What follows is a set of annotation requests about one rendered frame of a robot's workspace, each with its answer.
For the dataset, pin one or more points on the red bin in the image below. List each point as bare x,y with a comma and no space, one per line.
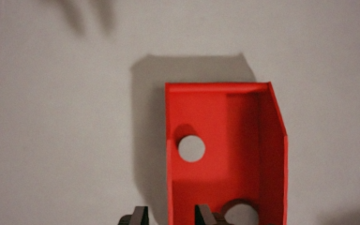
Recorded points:
246,149

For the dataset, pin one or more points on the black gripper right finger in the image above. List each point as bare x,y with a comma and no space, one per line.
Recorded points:
204,216

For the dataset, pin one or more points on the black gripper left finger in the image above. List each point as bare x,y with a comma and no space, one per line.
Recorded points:
140,216

